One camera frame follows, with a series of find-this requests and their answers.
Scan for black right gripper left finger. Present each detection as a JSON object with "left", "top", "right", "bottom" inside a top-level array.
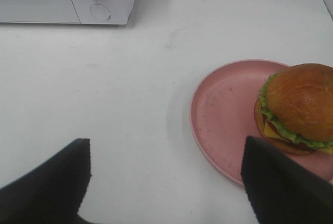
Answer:
[{"left": 1, "top": 139, "right": 91, "bottom": 223}]

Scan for pink round plate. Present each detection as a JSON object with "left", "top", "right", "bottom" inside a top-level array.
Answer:
[{"left": 190, "top": 60, "right": 332, "bottom": 183}]

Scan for burger with lettuce and cheese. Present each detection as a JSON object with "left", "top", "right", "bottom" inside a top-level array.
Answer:
[{"left": 254, "top": 63, "right": 332, "bottom": 155}]

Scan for round door release button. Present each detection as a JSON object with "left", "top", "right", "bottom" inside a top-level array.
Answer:
[{"left": 90, "top": 4, "right": 111, "bottom": 20}]

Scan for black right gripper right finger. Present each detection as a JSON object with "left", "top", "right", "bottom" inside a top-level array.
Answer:
[{"left": 241, "top": 136, "right": 332, "bottom": 223}]

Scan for white microwave door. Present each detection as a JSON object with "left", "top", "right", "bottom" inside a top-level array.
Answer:
[{"left": 1, "top": 0, "right": 80, "bottom": 23}]

